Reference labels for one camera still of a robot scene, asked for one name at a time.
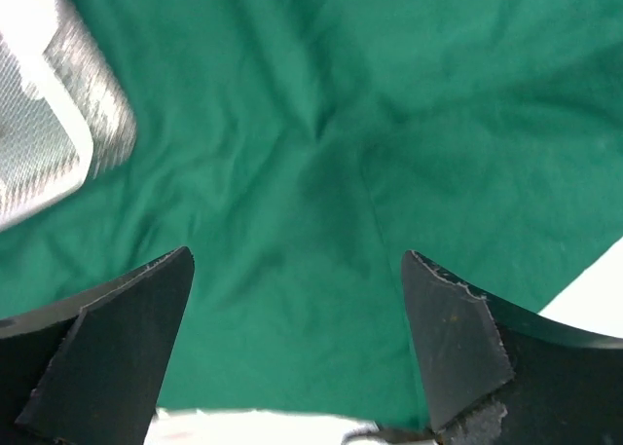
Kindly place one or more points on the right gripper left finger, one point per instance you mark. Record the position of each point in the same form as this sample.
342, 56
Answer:
88, 369

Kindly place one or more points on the green surgical cloth wrap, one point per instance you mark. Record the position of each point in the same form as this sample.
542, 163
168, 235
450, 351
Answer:
300, 147

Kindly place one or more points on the metal mesh instrument tray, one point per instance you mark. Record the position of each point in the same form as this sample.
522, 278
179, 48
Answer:
64, 116

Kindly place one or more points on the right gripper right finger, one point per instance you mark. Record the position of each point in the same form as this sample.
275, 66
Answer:
495, 373

